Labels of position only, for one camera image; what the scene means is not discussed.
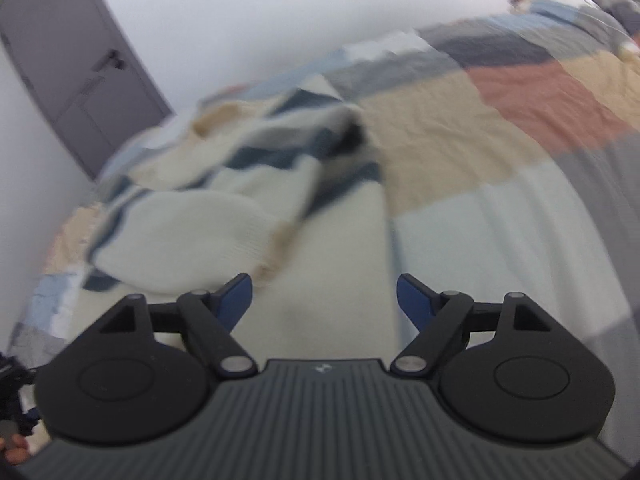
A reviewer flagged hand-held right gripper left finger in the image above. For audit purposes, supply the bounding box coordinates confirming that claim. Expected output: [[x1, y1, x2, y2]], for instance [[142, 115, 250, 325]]
[[97, 272, 259, 379]]

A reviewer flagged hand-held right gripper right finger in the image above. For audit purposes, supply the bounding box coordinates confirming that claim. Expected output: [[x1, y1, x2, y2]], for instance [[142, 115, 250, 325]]
[[391, 272, 553, 378]]

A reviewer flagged cream striped knit sweater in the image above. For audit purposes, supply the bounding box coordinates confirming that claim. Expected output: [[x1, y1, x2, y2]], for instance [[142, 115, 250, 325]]
[[87, 74, 397, 363]]

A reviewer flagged person's left hand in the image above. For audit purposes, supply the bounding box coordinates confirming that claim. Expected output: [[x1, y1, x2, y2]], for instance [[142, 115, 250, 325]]
[[0, 434, 32, 467]]

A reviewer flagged patchwork quilt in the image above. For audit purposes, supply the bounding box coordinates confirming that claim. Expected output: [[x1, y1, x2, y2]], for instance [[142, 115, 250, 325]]
[[7, 0, 640, 461]]

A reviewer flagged grey door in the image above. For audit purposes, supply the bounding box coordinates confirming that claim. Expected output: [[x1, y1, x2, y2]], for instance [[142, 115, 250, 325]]
[[0, 0, 172, 182]]

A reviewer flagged black door handle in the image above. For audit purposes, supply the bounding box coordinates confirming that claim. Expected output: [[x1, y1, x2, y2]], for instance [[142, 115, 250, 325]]
[[92, 49, 126, 72]]

